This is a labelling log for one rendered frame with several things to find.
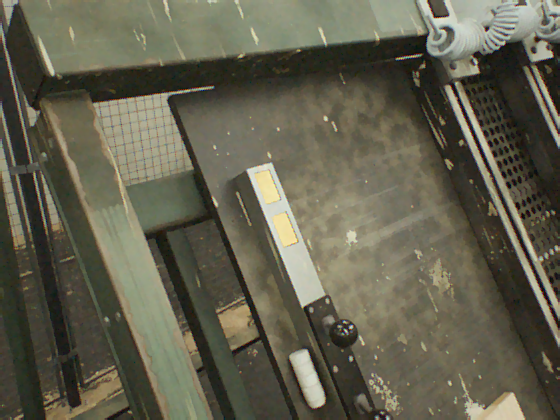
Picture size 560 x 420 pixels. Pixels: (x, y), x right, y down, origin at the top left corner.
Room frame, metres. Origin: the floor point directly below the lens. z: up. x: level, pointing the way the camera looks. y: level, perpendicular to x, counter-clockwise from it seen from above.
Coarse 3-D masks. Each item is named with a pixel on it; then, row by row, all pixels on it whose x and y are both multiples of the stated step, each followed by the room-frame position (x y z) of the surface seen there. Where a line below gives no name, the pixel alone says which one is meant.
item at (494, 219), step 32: (416, 0) 1.13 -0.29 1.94; (448, 0) 1.18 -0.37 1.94; (512, 32) 1.04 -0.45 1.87; (416, 64) 1.15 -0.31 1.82; (448, 64) 1.07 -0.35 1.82; (416, 96) 1.14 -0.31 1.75; (448, 96) 1.09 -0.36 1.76; (448, 128) 1.08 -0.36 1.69; (480, 128) 1.09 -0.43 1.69; (448, 160) 1.08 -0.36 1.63; (480, 160) 1.04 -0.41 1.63; (480, 192) 1.02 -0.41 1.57; (480, 224) 1.01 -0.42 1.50; (512, 224) 1.00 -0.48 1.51; (512, 256) 0.96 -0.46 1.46; (512, 288) 0.95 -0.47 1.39; (544, 288) 0.94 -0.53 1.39; (544, 320) 0.90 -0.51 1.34; (544, 352) 0.90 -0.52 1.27; (544, 384) 0.89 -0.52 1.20
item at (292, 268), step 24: (264, 168) 0.79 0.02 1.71; (240, 192) 0.78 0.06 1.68; (264, 216) 0.74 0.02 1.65; (288, 216) 0.76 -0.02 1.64; (264, 240) 0.74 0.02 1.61; (288, 264) 0.71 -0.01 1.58; (312, 264) 0.73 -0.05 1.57; (288, 288) 0.70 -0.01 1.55; (312, 288) 0.71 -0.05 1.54; (288, 312) 0.71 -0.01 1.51; (312, 336) 0.67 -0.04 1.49; (312, 360) 0.67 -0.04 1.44; (336, 408) 0.63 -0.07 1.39
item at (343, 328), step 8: (328, 320) 0.67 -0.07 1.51; (336, 320) 0.59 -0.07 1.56; (344, 320) 0.59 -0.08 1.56; (328, 328) 0.65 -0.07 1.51; (336, 328) 0.58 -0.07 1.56; (344, 328) 0.57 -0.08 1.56; (352, 328) 0.58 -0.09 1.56; (336, 336) 0.57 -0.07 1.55; (344, 336) 0.57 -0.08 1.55; (352, 336) 0.57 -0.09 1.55; (336, 344) 0.57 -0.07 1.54; (344, 344) 0.57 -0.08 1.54; (352, 344) 0.57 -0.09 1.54
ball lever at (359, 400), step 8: (360, 392) 0.64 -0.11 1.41; (352, 400) 0.63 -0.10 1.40; (360, 400) 0.62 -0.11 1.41; (360, 408) 0.61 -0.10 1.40; (368, 408) 0.59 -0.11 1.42; (376, 408) 0.55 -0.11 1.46; (368, 416) 0.54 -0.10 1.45; (376, 416) 0.53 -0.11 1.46; (384, 416) 0.53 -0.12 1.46; (392, 416) 0.54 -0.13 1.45
